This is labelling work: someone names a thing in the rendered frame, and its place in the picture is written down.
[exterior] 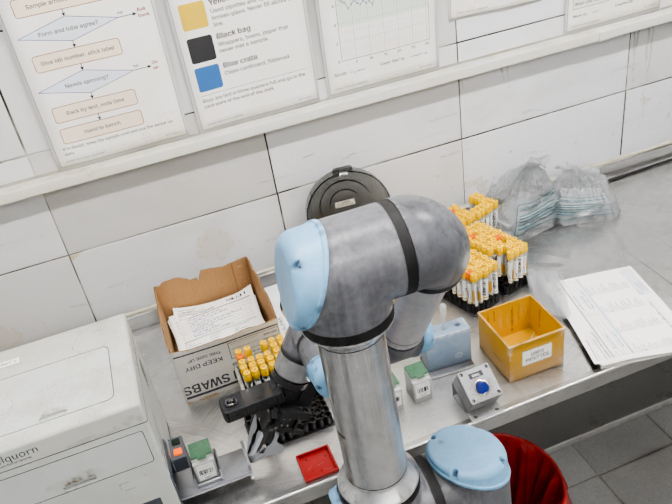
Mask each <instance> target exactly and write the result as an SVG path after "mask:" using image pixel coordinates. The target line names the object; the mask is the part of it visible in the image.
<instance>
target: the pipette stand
mask: <svg viewBox="0 0 672 504"><path fill-rule="evenodd" d="M445 326H446V329H445V330H443V323H440V324H437V325H433V326H432V327H433V331H434V336H435V338H434V340H435V344H434V347H433V348H432V349H431V350H429V351H427V352H424V353H422V356H421V357H420V360H421V362H422V363H423V365H424V366H425V368H426V369H427V371H428V373H429V376H430V377H431V379H435V378H438V377H442V376H445V375H448V374H452V373H455V372H458V371H462V370H465V369H468V368H472V367H475V364H474V362H473V361H472V355H471V335H470V327H469V325H468V324H467V323H466V321H465V320H464V318H463V317H461V318H457V319H454V320H451V321H447V322H445Z"/></svg>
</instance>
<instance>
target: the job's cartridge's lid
mask: <svg viewBox="0 0 672 504"><path fill-rule="evenodd" d="M187 446H188V450H189V454H190V458H191V460H194V459H197V460H201V459H204V458H206V455H208V454H210V453H212V452H211V448H210V444H209V441H208V438H205V439H202V440H200V441H197V442H194V443H191V444H189V445H187Z"/></svg>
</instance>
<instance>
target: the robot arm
mask: <svg viewBox="0 0 672 504"><path fill-rule="evenodd" d="M469 259H470V241H469V236H468V234H467V231H466V229H465V227H464V225H463V224H462V222H461V221H460V219H459V218H458V217H457V216H456V215H455V214H454V213H453V212H452V211H451V210H450V209H448V208H447V207H446V206H444V205H443V204H441V203H439V202H437V201H435V200H432V199H430V198H427V197H422V196H418V195H399V196H393V197H389V198H386V199H384V200H381V201H378V202H374V203H371V204H368V205H364V206H361V207H358V208H354V209H351V210H348V211H344V212H341V213H338V214H334V215H331V216H328V217H324V218H321V219H318V220H317V219H311V220H308V221H307V222H305V223H304V224H302V225H299V226H296V227H294V228H291V229H288V230H286V231H284V232H283V233H282V234H281V235H280V236H279V237H278V239H277V242H276V244H275V250H274V264H275V275H276V281H277V287H278V291H279V294H280V301H281V305H282V308H283V312H284V315H285V317H286V320H287V322H288V324H289V326H288V329H287V331H286V334H285V337H284V339H283V342H282V345H281V347H280V350H279V353H278V355H277V358H276V360H275V363H274V368H273V371H272V377H273V379H271V380H268V381H266V382H263V383H260V384H258V385H255V386H252V387H250V388H247V389H244V390H242V391H239V392H236V393H234V394H231V395H228V396H225V397H223V398H220V399H219V406H220V410H221V412H222V415H223V418H224V420H225V421H226V422H227V423H231V422H233V421H236V420H239V419H241V418H244V417H247V416H249V415H252V416H251V421H250V426H249V435H248V444H247V454H248V458H249V461H250V463H254V462H257V461H258V460H259V459H260V458H261V457H263V456H269V455H275V454H280V453H281V452H282V451H283V450H284V446H283V445H282V444H280V443H278V442H277V439H278V437H279V433H278V432H277V431H282V432H289V433H292V435H303V434H304V432H305V429H306V427H307V424H308V422H309V420H310V417H311V415H312V413H311V411H310V409H309V407H310V405H311V402H312V400H313V397H314V395H315V392H316V390H317V392H318V393H319V394H320V395H322V396H324V397H326V398H329V399H330V403H331V408H332V412H333V417H334V421H335V426H336V431H337V435H338V439H339V444H340V448H341V452H342V457H343V461H344V463H343V464H342V466H341V468H340V470H339V472H338V479H337V481H338V484H337V485H335V486H334V487H333V488H331V489H330V490H329V492H328V495H329V498H330V501H331V503H332V504H512V501H511V488H510V477H511V470H510V466H509V464H508V458H507V453H506V450H505V448H504V446H503V445H502V443H501V442H500V441H499V440H498V439H497V438H496V437H495V436H494V435H492V434H491V433H489V432H488V431H486V430H484V429H479V428H475V427H474V426H470V425H452V426H448V427H444V428H442V429H440V430H438V431H436V432H435V433H434V434H433V435H432V436H431V439H430V440H428V443H427V445H426V449H425V453H423V454H420V455H418V456H415V457H412V456H411V455H410V454H409V453H407V452H406V451H405V450H404V444H403V438H402V432H401V426H400V420H399V413H398V407H397V401H396V395H395V389H394V383H393V377H392V371H391V364H394V363H396V362H399V361H402V360H405V359H408V358H411V357H417V356H419V355H421V354H422V353H424V352H427V351H429V350H431V349H432V348H433V347H434V344H435V340H434V338H435V336H434V331H433V327H432V325H431V320H432V318H433V316H434V314H435V312H436V310H437V308H438V306H439V304H440V302H441V300H442V298H443V296H444V294H445V292H447V291H449V290H451V289H452V288H454V287H455V286H456V285H457V284H458V283H459V281H460V280H461V278H462V276H463V274H464V273H465V271H466V269H467V266H468V263H469ZM302 410H305V411H307V412H302ZM300 419H304V420H306V423H305V425H304V428H303V430H300V429H296V428H300V427H301V425H302V423H301V422H300Z"/></svg>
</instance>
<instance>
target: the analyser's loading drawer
mask: <svg viewBox="0 0 672 504"><path fill-rule="evenodd" d="M240 444H241V447H242V448H240V449H238V450H235V451H232V452H230V453H227V454H224V455H222V456H219V457H217V454H216V450H215V448H213V453H214V457H215V460H216V463H217V467H218V471H219V474H220V476H219V477H217V478H214V479H211V480H209V481H206V482H204V483H201V484H199V482H198V479H197V477H196V474H195V471H194V469H193V466H192V462H191V459H190V457H189V462H190V466H191V467H189V468H187V469H184V470H181V471H179V472H176V473H173V476H172V477H173V480H174V482H175V485H176V487H177V490H178V492H179V495H180V497H181V500H182V501H184V500H186V499H189V498H192V497H194V496H197V495H199V494H202V493H205V492H207V491H210V490H213V489H215V488H218V487H220V486H223V485H226V484H228V483H231V482H234V481H236V480H239V479H241V478H244V477H247V476H249V475H251V478H252V479H254V478H255V477H254V473H253V470H252V467H251V464H250V461H249V458H248V455H247V452H246V449H245V446H244V443H243V440H241V441H240Z"/></svg>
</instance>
